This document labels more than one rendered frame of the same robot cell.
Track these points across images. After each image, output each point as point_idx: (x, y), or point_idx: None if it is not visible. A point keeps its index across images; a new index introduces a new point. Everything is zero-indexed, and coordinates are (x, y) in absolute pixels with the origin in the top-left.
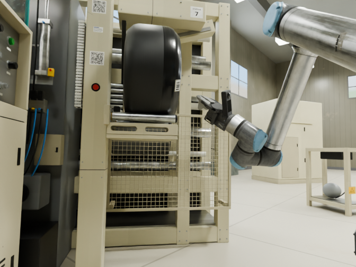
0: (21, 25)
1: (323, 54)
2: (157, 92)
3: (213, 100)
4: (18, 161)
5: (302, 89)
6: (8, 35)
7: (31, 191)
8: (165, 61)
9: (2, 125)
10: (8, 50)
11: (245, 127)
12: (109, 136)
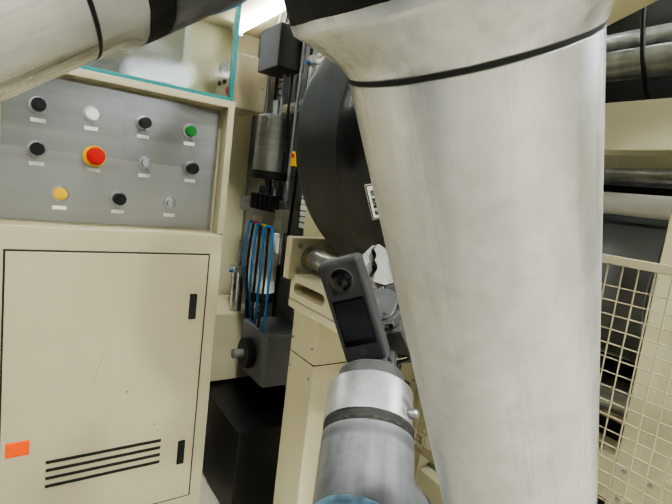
0: (197, 101)
1: None
2: (341, 220)
3: (389, 277)
4: (190, 313)
5: (469, 401)
6: (186, 122)
7: (258, 356)
8: (338, 130)
9: (141, 265)
10: (189, 146)
11: (323, 447)
12: (291, 305)
